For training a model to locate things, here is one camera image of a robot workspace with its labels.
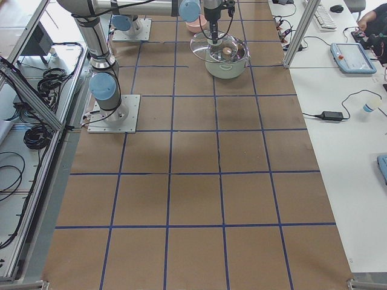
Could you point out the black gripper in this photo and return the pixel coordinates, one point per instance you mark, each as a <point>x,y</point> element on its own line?
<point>210,11</point>

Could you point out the glass pot lid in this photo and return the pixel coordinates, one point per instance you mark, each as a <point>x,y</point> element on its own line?
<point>202,47</point>

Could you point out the beige egg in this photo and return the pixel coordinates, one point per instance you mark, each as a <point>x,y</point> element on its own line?
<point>227,51</point>

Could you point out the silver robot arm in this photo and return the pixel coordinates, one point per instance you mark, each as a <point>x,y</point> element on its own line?
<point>104,85</point>
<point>129,24</point>

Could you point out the pale green cooking pot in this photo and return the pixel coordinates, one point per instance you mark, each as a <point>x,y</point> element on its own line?
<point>232,68</point>

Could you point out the pink bowl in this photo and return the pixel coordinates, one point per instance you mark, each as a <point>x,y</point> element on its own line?
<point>197,25</point>

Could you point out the white keyboard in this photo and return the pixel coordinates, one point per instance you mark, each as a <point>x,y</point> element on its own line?
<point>323,19</point>

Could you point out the blue teach pendant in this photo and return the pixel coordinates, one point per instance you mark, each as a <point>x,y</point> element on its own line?
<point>351,58</point>

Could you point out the black power adapter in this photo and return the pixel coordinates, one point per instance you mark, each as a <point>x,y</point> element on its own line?
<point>332,116</point>

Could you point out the brown paper table mat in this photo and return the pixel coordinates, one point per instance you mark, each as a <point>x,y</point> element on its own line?
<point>219,187</point>

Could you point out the paper cup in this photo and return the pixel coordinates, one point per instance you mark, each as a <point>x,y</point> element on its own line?
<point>372,104</point>

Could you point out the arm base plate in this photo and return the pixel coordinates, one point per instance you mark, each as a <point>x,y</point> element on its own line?
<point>123,119</point>
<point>120,36</point>

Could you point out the aluminium frame post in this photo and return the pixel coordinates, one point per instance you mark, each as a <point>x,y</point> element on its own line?
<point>302,27</point>

